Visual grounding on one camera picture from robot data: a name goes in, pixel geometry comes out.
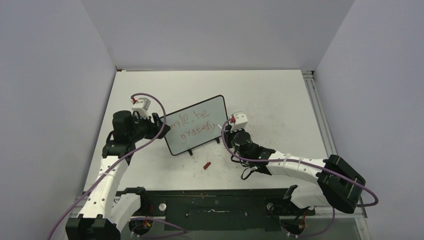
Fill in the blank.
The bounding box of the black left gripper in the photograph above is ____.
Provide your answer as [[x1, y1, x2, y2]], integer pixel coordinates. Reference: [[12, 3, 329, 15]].
[[128, 112, 170, 143]]

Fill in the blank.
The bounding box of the black framed whiteboard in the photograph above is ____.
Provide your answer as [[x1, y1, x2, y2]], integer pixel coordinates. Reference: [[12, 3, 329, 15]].
[[165, 95, 228, 156]]

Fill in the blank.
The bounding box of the red marker cap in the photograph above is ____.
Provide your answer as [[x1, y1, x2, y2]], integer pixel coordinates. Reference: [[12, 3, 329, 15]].
[[203, 161, 212, 170]]

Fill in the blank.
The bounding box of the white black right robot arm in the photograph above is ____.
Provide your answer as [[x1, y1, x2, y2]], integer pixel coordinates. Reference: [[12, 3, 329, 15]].
[[223, 126, 366, 214]]

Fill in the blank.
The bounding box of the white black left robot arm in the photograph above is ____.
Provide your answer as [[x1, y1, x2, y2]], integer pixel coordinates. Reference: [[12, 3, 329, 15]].
[[65, 110, 171, 240]]

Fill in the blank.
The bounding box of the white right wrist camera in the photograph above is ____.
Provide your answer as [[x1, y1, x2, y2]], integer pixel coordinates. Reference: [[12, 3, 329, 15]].
[[229, 111, 248, 133]]

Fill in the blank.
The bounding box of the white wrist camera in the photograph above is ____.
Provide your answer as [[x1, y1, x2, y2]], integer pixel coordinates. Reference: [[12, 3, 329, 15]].
[[229, 111, 248, 133], [131, 97, 151, 119]]

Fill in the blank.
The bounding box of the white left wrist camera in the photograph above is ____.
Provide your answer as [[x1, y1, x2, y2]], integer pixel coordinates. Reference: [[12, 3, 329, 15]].
[[131, 97, 151, 119]]

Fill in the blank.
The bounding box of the black base frame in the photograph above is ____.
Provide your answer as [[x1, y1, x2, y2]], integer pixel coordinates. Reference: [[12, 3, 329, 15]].
[[133, 187, 336, 236]]

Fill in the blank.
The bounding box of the aluminium rail frame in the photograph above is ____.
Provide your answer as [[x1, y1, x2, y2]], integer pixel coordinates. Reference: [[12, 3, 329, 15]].
[[301, 69, 369, 220]]

